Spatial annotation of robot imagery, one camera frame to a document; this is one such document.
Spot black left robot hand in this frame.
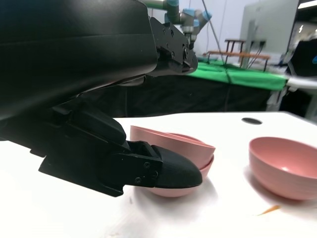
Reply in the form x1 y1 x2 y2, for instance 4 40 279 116
0 0 204 198

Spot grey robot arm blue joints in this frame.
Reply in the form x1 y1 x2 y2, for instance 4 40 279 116
143 0 213 49

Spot black cloth drape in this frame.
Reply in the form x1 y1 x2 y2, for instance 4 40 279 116
81 73 272 119

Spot green table cloth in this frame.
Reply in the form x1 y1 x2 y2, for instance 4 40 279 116
187 58 290 92

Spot black table grommet hole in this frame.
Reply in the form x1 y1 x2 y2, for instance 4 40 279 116
241 117 263 125

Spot grey computer monitor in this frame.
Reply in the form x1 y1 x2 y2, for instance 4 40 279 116
239 0 300 69

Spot small orange scrap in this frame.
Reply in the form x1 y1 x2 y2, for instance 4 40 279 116
257 205 281 216

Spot brown wooden bench frame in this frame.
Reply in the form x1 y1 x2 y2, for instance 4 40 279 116
206 38 271 73

